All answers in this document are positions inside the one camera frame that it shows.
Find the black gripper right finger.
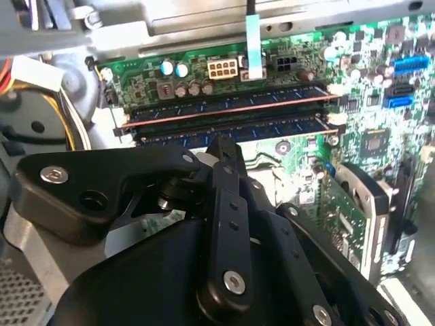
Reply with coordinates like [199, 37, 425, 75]
[233, 141, 408, 326]

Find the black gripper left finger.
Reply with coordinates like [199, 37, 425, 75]
[13, 136, 254, 315]

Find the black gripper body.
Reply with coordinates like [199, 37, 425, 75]
[50, 219, 309, 326]

